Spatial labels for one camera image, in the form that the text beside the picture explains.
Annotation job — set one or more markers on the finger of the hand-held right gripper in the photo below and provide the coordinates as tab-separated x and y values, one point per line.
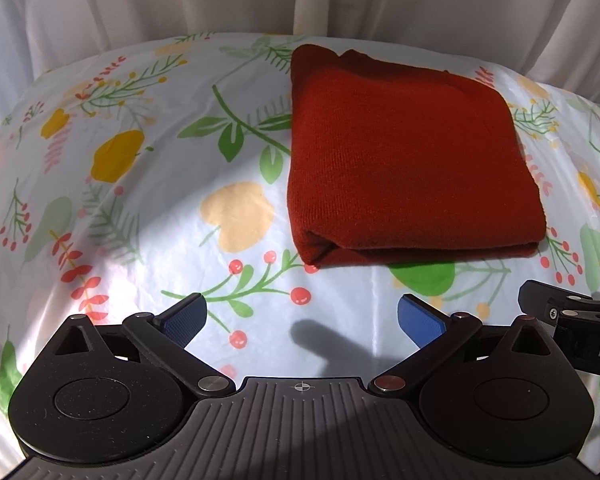
540	297

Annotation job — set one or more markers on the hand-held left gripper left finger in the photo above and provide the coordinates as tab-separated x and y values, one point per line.
185	321

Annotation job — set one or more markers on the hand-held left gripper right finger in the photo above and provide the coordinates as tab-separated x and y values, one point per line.
420	321

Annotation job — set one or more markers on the red knit sweater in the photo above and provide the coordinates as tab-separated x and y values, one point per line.
405	160

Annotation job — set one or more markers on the floral printed bed sheet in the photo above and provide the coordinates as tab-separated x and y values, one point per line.
130	200

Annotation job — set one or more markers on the white curtain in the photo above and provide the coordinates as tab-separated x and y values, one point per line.
130	0

